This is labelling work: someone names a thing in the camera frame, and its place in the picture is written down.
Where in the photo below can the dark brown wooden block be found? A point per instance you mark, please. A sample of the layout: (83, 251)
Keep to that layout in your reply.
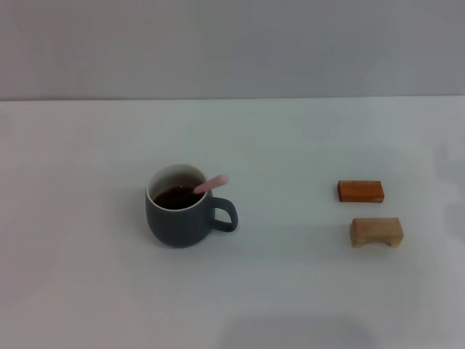
(359, 191)

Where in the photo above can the light wooden arch block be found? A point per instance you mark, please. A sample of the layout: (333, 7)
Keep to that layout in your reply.
(376, 230)

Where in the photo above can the grey cup with coffee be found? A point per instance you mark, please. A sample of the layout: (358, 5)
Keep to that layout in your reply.
(174, 225)

